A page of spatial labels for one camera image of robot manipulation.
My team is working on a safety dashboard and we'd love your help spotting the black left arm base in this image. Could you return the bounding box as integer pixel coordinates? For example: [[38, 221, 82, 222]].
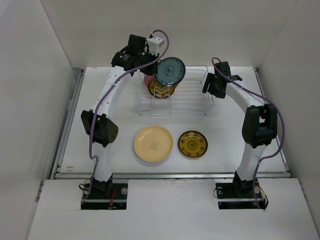
[[79, 179, 129, 210]]

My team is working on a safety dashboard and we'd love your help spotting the aluminium table frame rail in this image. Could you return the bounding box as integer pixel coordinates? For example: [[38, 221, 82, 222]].
[[49, 66, 293, 180]]

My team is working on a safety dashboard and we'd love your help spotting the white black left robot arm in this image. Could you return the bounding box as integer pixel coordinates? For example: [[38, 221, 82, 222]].
[[80, 34, 170, 199]]

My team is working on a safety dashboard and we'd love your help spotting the brown yellow patterned plate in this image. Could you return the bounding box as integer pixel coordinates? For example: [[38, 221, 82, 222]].
[[178, 130, 209, 159], [148, 79, 176, 99]]

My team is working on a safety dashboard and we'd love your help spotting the teal patterned plate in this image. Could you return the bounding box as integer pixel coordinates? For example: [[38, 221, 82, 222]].
[[154, 57, 186, 87]]

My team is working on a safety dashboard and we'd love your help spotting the white wire dish rack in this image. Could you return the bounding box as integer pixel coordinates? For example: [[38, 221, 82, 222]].
[[135, 65, 214, 118]]

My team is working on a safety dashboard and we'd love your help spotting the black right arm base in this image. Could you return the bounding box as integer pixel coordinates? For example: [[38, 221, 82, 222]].
[[213, 181, 269, 210]]

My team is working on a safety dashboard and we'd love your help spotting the yellow plastic plate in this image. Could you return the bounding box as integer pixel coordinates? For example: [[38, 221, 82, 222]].
[[133, 125, 174, 163]]

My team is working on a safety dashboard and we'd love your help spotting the pink plastic plate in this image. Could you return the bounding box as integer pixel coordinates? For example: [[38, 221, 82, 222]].
[[143, 75, 178, 90]]

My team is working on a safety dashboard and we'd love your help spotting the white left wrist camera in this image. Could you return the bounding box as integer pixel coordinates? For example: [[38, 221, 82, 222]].
[[146, 37, 165, 56]]

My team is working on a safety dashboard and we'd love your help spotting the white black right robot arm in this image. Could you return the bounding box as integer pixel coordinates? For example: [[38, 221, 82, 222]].
[[202, 57, 278, 197]]

